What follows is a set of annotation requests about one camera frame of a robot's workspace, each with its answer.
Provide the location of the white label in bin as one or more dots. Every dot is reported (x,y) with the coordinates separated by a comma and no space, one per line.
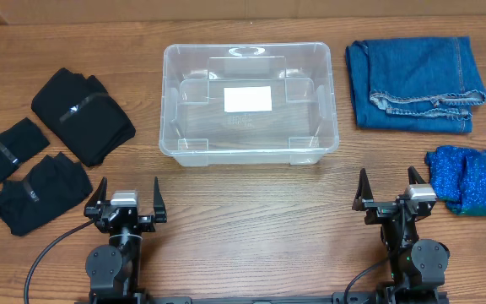
(248,99)

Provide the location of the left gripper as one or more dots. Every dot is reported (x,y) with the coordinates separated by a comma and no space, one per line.
(124,214)

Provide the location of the sparkly blue garment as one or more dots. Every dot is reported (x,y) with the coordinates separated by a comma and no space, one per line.
(458,176)

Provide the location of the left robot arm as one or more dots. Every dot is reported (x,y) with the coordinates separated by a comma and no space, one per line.
(114,268)

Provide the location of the large black garment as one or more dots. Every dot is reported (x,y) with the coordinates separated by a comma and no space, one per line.
(83,115)

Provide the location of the clear plastic storage bin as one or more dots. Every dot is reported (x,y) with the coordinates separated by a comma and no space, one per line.
(301,128)

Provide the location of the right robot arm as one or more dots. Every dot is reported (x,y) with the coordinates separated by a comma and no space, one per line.
(417,265)

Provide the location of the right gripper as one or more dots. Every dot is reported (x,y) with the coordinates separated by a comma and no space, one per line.
(391,209)

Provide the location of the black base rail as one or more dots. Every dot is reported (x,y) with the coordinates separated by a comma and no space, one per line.
(357,297)

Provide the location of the blue denim jeans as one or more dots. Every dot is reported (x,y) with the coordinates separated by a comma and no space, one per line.
(422,84)

